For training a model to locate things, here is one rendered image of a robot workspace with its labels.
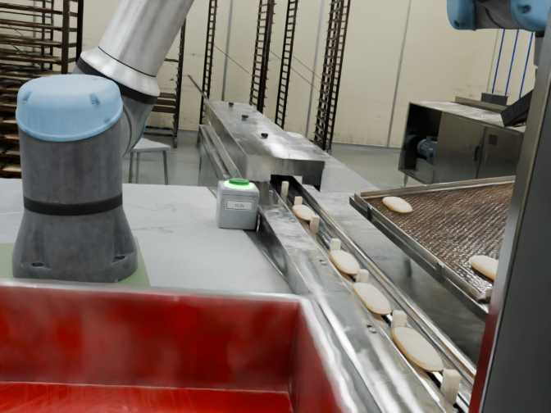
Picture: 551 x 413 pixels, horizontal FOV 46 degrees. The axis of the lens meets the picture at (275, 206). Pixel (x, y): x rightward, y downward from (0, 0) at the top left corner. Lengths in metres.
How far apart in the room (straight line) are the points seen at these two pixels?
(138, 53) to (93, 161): 0.18
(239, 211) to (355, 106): 7.20
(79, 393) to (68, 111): 0.30
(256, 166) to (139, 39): 0.62
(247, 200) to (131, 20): 0.44
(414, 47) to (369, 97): 0.83
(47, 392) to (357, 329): 0.33
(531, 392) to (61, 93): 0.65
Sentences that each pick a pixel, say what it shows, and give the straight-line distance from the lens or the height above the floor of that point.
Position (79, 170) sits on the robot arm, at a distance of 0.76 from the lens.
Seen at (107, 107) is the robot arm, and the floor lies 1.07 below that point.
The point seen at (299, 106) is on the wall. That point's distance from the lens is 8.16.
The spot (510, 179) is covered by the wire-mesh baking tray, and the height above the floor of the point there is 0.95.
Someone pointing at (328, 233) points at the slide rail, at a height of 0.85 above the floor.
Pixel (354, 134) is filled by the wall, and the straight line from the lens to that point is 8.40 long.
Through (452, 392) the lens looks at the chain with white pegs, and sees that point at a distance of 0.66.
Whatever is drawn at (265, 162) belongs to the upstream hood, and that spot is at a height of 0.91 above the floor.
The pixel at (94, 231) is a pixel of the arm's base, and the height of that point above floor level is 0.92.
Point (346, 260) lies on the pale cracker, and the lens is 0.96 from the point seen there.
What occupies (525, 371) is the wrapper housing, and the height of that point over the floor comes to 1.09.
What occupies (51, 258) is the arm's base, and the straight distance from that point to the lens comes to 0.78.
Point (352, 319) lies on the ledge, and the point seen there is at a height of 0.86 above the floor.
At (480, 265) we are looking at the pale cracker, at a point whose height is 0.90.
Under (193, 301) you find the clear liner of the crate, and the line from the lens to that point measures 0.61.
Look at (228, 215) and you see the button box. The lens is 1.18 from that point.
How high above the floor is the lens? 1.15
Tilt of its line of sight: 14 degrees down
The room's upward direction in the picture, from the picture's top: 6 degrees clockwise
